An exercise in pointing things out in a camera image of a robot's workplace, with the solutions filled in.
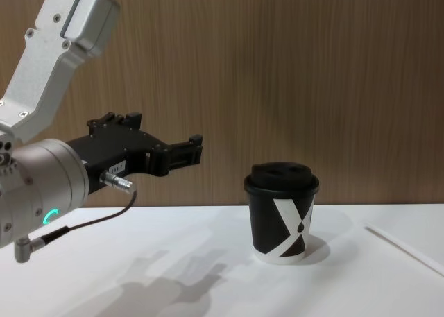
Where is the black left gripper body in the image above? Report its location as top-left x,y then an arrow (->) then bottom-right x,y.
65,128 -> 168,196

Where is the black plastic cup lid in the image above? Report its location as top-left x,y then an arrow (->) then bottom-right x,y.
243,161 -> 321,196

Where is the black paper cup white pattern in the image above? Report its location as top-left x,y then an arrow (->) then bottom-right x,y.
246,187 -> 316,266

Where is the white wrapped drinking straw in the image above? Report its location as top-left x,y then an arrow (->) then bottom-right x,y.
362,221 -> 444,276

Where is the thin dark gripper cable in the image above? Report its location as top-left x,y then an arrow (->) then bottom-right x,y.
13,173 -> 137,264

